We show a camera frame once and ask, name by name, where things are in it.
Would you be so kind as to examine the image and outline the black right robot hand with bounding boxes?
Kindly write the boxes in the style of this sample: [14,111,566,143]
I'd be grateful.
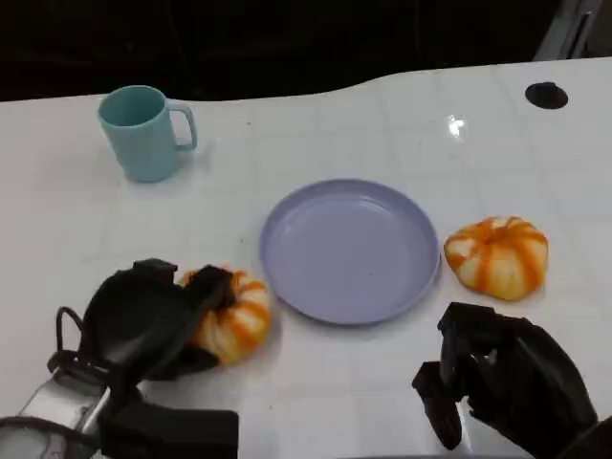
[411,301,600,451]

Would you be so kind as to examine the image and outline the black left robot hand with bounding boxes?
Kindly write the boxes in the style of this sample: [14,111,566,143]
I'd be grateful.
[78,257,241,383]

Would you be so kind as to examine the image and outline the orange and white bread roll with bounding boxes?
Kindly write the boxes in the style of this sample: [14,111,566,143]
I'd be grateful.
[179,267,273,367]
[444,215,550,302]

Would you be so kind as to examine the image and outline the pale green mug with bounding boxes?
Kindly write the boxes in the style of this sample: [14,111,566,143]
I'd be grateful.
[98,84,200,185]

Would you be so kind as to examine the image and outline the lilac plate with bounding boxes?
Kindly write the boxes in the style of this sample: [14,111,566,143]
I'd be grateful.
[259,178,441,327]

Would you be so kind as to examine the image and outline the black round table grommet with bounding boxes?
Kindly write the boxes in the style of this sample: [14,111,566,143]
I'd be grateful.
[524,81,570,111]

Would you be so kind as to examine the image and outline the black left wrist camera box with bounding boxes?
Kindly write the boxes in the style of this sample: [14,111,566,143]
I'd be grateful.
[98,400,240,459]

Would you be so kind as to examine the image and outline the grey metal frame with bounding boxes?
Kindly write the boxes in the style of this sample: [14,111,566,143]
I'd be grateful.
[533,0,612,62]

